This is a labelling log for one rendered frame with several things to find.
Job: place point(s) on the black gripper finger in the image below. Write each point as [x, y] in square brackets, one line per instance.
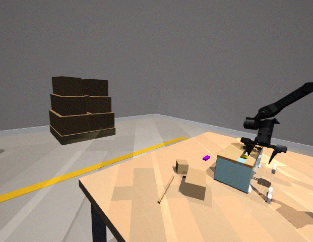
[248, 147]
[273, 155]

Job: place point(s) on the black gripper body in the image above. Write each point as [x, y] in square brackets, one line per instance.
[264, 137]

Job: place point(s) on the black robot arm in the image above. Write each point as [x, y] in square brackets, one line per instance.
[271, 110]

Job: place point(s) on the small purple block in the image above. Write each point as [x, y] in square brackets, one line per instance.
[206, 157]

